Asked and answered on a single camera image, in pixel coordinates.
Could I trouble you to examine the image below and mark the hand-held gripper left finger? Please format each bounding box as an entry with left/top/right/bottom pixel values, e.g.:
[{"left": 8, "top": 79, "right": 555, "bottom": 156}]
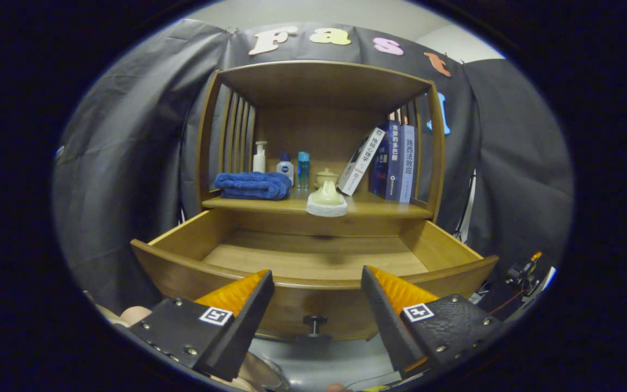
[{"left": 127, "top": 269, "right": 275, "bottom": 383}]

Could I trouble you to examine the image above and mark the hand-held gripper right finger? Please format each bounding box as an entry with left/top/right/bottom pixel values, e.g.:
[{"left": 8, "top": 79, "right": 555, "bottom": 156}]
[{"left": 360, "top": 265, "right": 506, "bottom": 381}]

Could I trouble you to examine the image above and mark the wooden drawer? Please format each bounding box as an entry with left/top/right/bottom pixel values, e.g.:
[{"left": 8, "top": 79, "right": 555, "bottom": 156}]
[{"left": 130, "top": 210, "right": 499, "bottom": 342}]

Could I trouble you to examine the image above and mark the cream scrub brush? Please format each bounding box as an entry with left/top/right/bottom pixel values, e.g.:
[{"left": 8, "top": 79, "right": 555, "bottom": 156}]
[{"left": 306, "top": 180, "right": 348, "bottom": 218}]

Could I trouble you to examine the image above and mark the wooden countertop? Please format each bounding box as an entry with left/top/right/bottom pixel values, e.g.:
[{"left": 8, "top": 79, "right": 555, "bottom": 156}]
[{"left": 202, "top": 188, "right": 434, "bottom": 219}]

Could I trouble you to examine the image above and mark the wooden cabinet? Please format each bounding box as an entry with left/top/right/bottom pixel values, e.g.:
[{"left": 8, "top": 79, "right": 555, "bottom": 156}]
[{"left": 196, "top": 60, "right": 447, "bottom": 221}]

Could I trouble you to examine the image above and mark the person's knee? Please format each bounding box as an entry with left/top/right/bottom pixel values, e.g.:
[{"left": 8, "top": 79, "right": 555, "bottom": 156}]
[
  {"left": 237, "top": 353, "right": 292, "bottom": 392},
  {"left": 120, "top": 306, "right": 153, "bottom": 327}
]

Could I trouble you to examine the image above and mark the black light stand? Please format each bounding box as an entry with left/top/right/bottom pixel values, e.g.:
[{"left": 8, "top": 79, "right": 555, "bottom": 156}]
[{"left": 452, "top": 169, "right": 477, "bottom": 243}]

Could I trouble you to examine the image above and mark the black and orange device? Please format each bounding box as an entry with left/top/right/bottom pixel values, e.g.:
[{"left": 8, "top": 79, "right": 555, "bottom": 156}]
[{"left": 490, "top": 252, "right": 556, "bottom": 322}]

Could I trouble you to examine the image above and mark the blue folded towel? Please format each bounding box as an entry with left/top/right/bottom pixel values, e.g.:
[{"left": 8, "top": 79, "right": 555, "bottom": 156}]
[{"left": 214, "top": 171, "right": 293, "bottom": 201}]

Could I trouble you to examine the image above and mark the dark blue book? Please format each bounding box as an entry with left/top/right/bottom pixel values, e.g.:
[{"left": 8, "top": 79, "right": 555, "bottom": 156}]
[{"left": 369, "top": 121, "right": 401, "bottom": 200}]

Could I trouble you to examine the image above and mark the beige lidded teacup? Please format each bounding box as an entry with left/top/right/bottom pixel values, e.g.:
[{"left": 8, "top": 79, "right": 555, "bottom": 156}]
[{"left": 314, "top": 168, "right": 340, "bottom": 189}]

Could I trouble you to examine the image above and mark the white bottle blue cap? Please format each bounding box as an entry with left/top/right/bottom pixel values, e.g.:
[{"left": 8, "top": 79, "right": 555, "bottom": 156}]
[{"left": 276, "top": 153, "right": 294, "bottom": 186}]

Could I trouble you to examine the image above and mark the pale lavender book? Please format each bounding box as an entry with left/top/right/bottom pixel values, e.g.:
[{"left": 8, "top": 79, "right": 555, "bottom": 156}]
[{"left": 398, "top": 125, "right": 416, "bottom": 204}]

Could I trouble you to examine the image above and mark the white pump bottle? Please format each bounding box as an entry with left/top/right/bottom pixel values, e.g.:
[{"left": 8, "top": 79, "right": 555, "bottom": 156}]
[{"left": 253, "top": 141, "right": 268, "bottom": 174}]

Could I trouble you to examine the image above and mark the clear blue bottle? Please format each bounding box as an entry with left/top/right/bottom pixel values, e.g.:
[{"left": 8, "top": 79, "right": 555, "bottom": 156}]
[{"left": 297, "top": 151, "right": 311, "bottom": 191}]

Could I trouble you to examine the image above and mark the white book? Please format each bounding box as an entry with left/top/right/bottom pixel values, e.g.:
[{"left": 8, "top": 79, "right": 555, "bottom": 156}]
[{"left": 337, "top": 127, "right": 386, "bottom": 197}]

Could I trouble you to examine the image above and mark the black backdrop cloth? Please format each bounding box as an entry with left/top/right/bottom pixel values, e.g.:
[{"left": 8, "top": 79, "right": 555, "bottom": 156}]
[{"left": 52, "top": 19, "right": 574, "bottom": 316}]

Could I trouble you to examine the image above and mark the thin red cable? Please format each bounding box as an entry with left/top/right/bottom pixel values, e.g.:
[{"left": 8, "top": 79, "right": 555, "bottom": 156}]
[{"left": 490, "top": 289, "right": 526, "bottom": 314}]

